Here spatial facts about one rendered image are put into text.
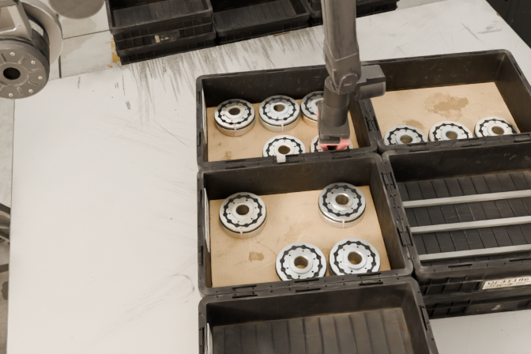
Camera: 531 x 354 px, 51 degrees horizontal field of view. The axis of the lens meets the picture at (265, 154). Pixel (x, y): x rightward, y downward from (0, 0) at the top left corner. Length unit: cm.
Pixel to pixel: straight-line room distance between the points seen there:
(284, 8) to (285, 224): 151
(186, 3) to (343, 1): 153
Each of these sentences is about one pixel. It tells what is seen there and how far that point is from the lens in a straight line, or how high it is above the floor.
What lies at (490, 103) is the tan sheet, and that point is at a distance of 154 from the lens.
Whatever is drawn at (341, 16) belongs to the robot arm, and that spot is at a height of 127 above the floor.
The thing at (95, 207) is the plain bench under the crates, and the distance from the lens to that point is 149.
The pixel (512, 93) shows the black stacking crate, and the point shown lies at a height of 87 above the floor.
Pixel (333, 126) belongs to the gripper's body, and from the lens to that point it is 122.
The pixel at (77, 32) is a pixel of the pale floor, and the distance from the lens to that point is 329.
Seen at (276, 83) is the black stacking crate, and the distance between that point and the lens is 143.
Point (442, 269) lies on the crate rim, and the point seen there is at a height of 93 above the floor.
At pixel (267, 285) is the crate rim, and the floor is 93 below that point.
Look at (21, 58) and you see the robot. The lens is 120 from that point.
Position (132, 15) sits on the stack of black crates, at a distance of 244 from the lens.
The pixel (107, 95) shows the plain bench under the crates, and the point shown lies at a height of 70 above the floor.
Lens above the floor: 186
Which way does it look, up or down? 50 degrees down
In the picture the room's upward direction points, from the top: 3 degrees counter-clockwise
